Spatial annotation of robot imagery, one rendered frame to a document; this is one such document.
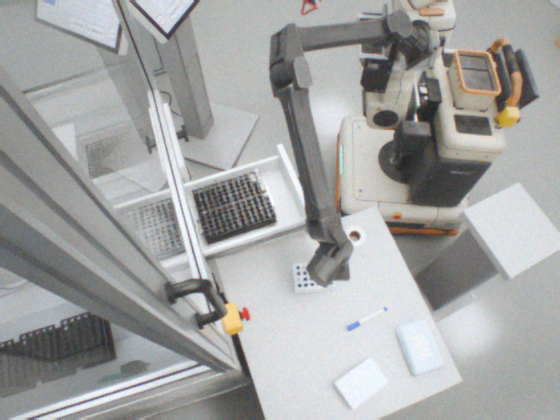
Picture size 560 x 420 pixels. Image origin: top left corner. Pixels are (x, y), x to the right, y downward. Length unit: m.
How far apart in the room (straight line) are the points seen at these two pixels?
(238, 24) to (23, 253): 3.12
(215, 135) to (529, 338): 2.09
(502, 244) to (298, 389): 0.84
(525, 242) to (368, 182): 0.82
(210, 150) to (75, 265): 2.17
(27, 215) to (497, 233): 1.43
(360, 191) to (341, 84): 1.05
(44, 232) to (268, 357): 1.03
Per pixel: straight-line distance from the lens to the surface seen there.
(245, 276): 1.25
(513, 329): 2.30
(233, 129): 2.47
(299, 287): 1.23
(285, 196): 1.27
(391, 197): 1.98
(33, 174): 0.22
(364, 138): 2.15
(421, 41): 1.23
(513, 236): 1.52
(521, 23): 3.89
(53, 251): 0.23
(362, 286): 1.26
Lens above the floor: 1.95
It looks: 64 degrees down
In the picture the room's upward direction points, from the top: 2 degrees counter-clockwise
